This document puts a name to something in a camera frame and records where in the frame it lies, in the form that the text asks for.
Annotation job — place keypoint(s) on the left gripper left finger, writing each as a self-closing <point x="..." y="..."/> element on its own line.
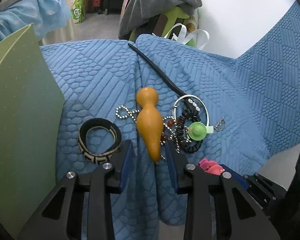
<point x="59" y="216"/>

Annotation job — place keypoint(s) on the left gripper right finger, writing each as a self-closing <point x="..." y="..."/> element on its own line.
<point x="216" y="197"/>

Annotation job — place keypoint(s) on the pink hair clip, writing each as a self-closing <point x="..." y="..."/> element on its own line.
<point x="211" y="167"/>

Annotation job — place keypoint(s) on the green round hair clip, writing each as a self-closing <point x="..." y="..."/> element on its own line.
<point x="197" y="131"/>

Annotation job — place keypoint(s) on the green jewelry box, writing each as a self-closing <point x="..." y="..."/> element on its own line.
<point x="31" y="104"/>

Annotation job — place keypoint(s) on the orange gourd ornament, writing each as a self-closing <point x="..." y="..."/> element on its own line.
<point x="149" y="121"/>

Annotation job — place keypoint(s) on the silver bangle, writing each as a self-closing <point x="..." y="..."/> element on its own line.
<point x="193" y="107"/>

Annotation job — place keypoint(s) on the small silver clasp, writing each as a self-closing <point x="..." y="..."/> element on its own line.
<point x="220" y="125"/>

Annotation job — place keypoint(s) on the blue textured blanket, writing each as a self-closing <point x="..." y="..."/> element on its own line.
<point x="258" y="94"/>

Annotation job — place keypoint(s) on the black hair stick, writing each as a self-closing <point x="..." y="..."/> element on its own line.
<point x="163" y="76"/>

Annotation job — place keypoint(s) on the white tote bag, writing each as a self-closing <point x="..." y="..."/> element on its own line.
<point x="185" y="38"/>

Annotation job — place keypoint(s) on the green dotted roll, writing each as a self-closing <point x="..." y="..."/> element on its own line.
<point x="192" y="22"/>

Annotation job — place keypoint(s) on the light blue bed sheet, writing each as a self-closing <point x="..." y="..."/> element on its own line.
<point x="44" y="15"/>

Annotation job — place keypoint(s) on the green plastic stool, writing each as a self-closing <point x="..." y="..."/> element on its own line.
<point x="168" y="25"/>

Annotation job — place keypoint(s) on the green carton box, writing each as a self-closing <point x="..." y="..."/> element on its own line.
<point x="78" y="10"/>

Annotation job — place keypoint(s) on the grey fleece blanket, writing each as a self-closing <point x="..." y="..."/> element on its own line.
<point x="143" y="10"/>

